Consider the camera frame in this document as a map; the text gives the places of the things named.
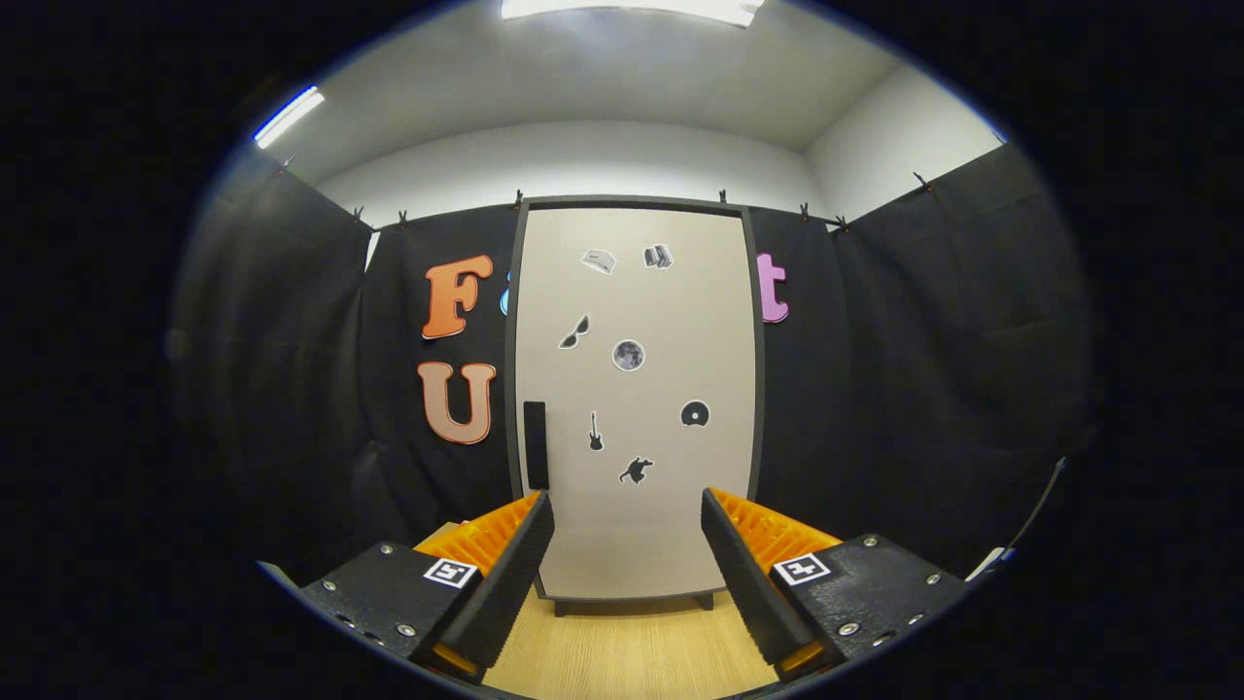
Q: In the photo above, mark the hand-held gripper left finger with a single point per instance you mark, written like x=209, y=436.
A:
x=505, y=593

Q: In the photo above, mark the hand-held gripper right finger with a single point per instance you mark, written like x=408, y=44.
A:
x=753, y=593

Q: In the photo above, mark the grey shoe cabinet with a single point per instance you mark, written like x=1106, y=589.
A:
x=632, y=202

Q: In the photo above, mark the black backdrop cloth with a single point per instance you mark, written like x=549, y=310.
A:
x=875, y=389

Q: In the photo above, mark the white flat object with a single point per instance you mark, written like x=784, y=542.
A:
x=991, y=564

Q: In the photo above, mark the narrow ceiling light strip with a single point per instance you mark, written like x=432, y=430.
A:
x=290, y=117

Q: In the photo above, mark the wide ceiling light panel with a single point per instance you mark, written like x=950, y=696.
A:
x=719, y=12

